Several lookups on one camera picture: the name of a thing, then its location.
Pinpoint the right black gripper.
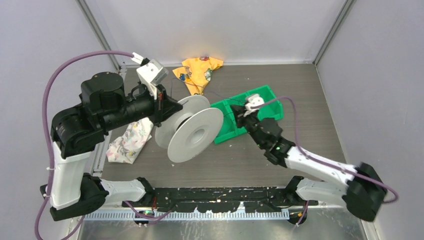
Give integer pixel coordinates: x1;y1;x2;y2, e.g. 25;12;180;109
231;104;266;149

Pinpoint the clear plastic cable spool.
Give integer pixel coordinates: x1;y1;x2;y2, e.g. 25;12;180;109
154;95;224;163

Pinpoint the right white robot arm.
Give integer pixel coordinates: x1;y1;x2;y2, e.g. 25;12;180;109
230;104;388;222

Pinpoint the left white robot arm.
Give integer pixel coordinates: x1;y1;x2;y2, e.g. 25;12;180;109
40;72;183;221

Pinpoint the green three-compartment bin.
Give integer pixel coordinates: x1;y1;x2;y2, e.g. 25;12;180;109
209;84;285;145

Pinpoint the yellow printed cloth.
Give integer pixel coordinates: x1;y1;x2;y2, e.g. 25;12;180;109
172;56;224;95

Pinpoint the white floral cloth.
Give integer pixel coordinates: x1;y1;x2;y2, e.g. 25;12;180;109
106;117;154;165

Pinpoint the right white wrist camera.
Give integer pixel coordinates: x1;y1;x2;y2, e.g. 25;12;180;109
243;93;265;117

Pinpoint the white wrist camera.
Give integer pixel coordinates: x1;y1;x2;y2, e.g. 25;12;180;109
131;52;169;100
243;93;265;117

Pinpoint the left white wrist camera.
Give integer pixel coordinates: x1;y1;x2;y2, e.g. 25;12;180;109
131;52;169;100

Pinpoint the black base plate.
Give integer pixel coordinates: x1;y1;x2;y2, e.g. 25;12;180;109
129;186;305;213

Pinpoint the slotted metal rail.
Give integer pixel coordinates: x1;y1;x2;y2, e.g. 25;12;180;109
84;209;290;221

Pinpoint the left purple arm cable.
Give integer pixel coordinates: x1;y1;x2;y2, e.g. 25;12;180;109
34;50;178;240

